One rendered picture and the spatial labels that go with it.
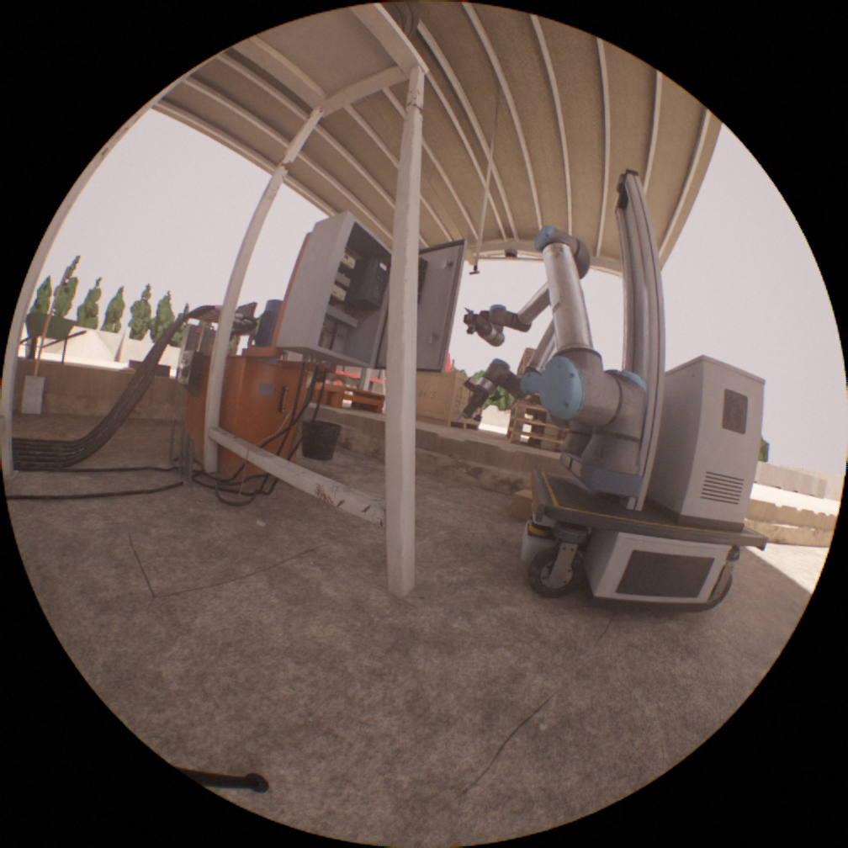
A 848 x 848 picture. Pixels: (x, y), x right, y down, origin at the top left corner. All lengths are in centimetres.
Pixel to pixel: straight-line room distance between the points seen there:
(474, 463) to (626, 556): 159
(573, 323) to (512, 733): 93
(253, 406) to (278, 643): 115
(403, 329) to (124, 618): 92
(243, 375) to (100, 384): 194
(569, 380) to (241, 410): 135
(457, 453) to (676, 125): 527
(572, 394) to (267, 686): 85
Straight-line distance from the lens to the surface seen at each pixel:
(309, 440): 215
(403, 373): 65
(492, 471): 217
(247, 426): 150
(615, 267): 747
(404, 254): 77
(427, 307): 121
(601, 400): 73
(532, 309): 141
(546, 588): 95
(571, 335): 79
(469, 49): 493
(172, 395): 316
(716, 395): 104
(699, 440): 98
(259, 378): 150
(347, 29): 217
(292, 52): 234
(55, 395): 314
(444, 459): 229
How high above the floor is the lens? 50
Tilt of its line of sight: 3 degrees down
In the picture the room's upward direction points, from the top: 11 degrees clockwise
